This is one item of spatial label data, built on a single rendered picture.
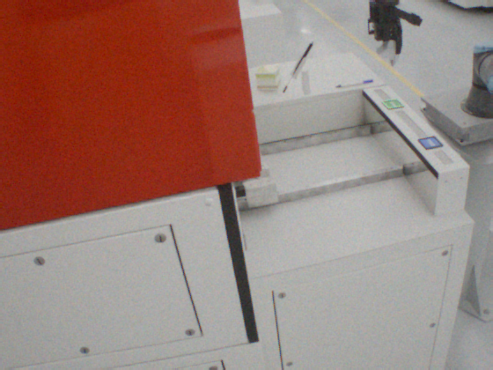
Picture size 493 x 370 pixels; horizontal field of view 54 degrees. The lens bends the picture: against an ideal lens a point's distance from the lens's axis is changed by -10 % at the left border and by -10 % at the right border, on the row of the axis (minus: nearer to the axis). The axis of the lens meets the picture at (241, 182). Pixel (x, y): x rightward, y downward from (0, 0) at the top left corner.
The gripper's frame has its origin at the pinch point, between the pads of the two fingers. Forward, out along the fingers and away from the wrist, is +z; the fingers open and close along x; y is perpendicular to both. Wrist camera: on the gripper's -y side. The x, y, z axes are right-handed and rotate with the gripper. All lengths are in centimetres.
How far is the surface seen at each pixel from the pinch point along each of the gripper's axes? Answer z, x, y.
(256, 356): 34, 66, 60
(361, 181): 27.1, 19.0, 19.3
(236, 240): 0, 66, 60
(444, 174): 15.5, 40.0, 3.8
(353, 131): 26.3, -8.0, 11.9
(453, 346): 111, 28, -20
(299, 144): 27.1, -7.9, 30.7
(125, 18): -42, 66, 70
